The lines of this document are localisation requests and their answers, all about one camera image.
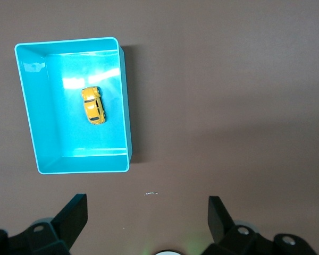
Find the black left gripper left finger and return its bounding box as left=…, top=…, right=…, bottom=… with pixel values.
left=0, top=193, right=89, bottom=255

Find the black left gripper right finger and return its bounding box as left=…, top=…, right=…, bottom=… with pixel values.
left=202, top=195, right=317, bottom=255

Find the yellow beetle toy car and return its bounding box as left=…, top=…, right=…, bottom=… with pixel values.
left=81, top=86, right=107, bottom=125

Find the teal plastic bin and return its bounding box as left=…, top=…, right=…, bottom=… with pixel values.
left=14, top=37, right=134, bottom=175

